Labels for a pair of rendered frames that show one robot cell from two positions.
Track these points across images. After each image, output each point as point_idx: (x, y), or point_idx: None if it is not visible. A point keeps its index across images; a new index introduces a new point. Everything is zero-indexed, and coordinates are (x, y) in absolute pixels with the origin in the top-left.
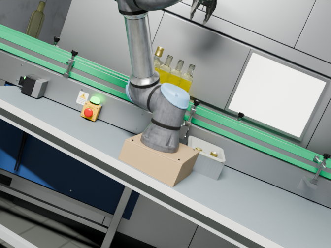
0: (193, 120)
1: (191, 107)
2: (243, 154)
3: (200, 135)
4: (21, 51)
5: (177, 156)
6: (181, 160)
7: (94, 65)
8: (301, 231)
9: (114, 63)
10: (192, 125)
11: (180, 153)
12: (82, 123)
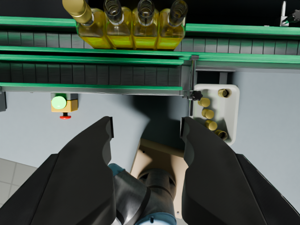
0: (197, 60)
1: (190, 59)
2: (271, 70)
3: (209, 68)
4: None
5: (175, 205)
6: (179, 212)
7: (1, 49)
8: (297, 183)
9: None
10: (196, 65)
11: (178, 193)
12: (71, 130)
